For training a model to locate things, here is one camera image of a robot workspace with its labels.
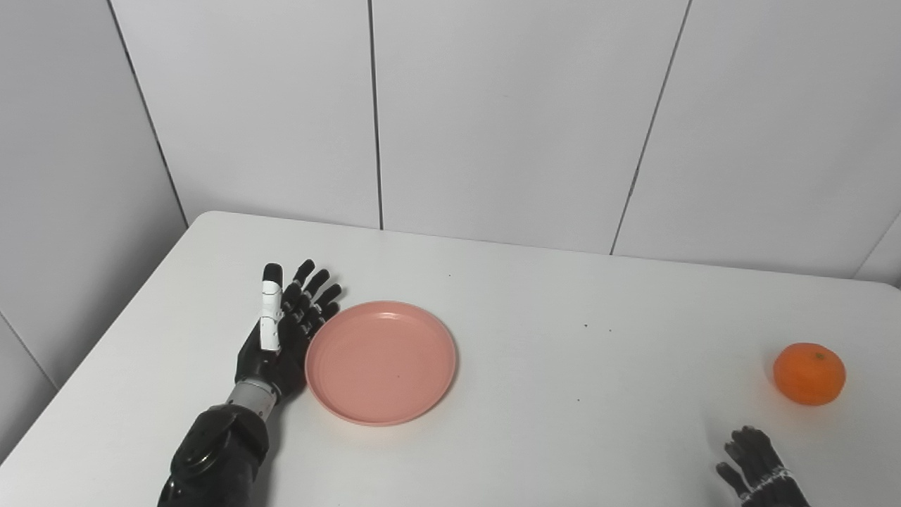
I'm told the pink plastic plate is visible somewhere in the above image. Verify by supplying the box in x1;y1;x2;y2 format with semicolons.
305;301;458;427

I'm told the orange fruit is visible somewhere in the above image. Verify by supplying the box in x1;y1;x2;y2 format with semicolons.
773;342;847;406

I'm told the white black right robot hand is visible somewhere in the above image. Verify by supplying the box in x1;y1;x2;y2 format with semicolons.
716;425;811;507

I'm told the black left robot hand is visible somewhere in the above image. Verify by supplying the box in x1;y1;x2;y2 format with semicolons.
235;259;344;406

